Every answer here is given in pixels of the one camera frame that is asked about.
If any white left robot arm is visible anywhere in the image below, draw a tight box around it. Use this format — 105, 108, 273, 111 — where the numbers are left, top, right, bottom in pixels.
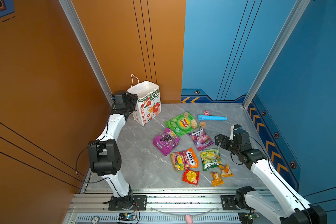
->
87, 91, 138, 210

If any aluminium corner post left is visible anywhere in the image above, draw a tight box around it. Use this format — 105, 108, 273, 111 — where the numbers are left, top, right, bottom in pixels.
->
59, 0, 113, 106

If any circuit board right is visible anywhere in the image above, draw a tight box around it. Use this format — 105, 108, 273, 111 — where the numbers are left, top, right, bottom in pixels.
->
238, 213, 260, 224

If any green Lays chips bag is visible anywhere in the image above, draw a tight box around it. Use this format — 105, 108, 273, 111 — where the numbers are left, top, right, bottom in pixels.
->
165, 112, 198, 137

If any aluminium corner post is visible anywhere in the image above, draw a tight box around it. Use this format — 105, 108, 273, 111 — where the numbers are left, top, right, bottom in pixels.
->
243, 0, 310, 110
59, 0, 113, 106

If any green lemon candy bag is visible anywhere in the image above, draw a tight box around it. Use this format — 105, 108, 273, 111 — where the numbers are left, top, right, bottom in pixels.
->
200, 148, 222, 171

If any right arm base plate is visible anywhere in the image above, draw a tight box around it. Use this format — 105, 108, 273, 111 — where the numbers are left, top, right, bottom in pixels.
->
220, 195, 248, 211

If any blue toy microphone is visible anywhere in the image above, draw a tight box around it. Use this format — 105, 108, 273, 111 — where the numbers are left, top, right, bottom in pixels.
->
197, 114, 227, 121

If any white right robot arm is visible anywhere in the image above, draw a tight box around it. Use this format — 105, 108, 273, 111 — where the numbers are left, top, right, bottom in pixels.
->
214, 125, 328, 224

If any small orange round cookie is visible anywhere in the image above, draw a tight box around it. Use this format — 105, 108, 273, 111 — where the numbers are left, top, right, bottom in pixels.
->
199, 121, 206, 128

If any orange Fox's candy bag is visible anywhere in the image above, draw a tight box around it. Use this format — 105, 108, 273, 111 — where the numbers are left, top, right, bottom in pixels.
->
170, 148, 199, 171

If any orange snack packet right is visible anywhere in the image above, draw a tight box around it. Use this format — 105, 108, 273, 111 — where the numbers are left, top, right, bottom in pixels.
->
218, 164, 234, 178

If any white floral paper bag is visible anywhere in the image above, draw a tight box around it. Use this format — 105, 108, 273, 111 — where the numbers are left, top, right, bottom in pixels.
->
128, 74, 161, 126

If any purple pink candy bag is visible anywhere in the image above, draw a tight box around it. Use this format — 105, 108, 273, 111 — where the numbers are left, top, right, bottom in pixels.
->
189, 127, 214, 151

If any orange snack packet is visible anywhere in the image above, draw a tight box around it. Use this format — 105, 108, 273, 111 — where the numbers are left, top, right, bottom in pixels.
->
218, 164, 234, 178
211, 172, 224, 187

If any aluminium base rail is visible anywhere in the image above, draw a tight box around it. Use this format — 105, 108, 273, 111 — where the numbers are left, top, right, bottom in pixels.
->
63, 187, 309, 224

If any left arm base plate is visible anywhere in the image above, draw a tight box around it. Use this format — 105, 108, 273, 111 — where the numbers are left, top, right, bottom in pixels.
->
106, 195, 147, 211

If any pink object on rail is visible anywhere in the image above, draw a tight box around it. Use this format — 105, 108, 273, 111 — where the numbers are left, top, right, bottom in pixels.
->
185, 214, 193, 224

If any aluminium corner post right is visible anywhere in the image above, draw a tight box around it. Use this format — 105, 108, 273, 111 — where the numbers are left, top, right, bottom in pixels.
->
243, 0, 310, 110

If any green circuit board left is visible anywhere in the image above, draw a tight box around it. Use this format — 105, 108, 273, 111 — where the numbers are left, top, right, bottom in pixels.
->
118, 213, 138, 224

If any orange snack packet left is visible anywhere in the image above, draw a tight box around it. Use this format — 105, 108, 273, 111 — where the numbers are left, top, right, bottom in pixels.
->
211, 172, 224, 187

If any purple grape candy bag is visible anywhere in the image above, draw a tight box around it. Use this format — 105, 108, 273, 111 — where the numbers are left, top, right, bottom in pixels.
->
153, 128, 180, 156

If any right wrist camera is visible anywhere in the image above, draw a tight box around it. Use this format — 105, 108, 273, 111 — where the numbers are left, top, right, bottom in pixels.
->
230, 124, 241, 140

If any red yellow snack packet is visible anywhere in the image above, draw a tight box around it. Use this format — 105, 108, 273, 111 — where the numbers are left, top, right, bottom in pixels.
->
182, 169, 200, 185

